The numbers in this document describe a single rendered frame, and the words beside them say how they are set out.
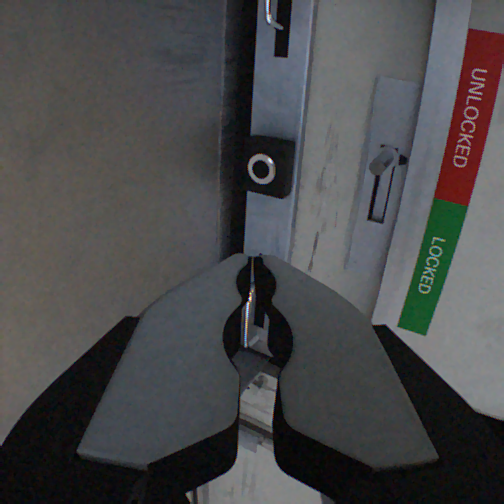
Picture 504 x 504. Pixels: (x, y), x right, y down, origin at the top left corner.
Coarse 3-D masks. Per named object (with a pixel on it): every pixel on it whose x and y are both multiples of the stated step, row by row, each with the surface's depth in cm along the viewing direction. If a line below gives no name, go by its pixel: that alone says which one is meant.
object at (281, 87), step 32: (288, 0) 35; (288, 32) 36; (256, 64) 39; (288, 64) 38; (256, 96) 41; (288, 96) 39; (256, 128) 42; (288, 128) 40; (256, 224) 47; (288, 224) 45; (256, 256) 49; (288, 256) 47; (256, 320) 54
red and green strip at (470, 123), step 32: (480, 32) 29; (480, 64) 30; (480, 96) 31; (480, 128) 32; (448, 160) 35; (480, 160) 33; (448, 192) 36; (448, 224) 37; (448, 256) 38; (416, 288) 42; (416, 320) 43
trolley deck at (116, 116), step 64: (0, 0) 18; (64, 0) 21; (128, 0) 25; (192, 0) 31; (0, 64) 19; (64, 64) 23; (128, 64) 27; (192, 64) 34; (0, 128) 20; (64, 128) 24; (128, 128) 30; (192, 128) 37; (0, 192) 22; (64, 192) 26; (128, 192) 32; (192, 192) 40; (0, 256) 23; (64, 256) 27; (128, 256) 34; (192, 256) 43; (0, 320) 24; (64, 320) 29; (0, 384) 25
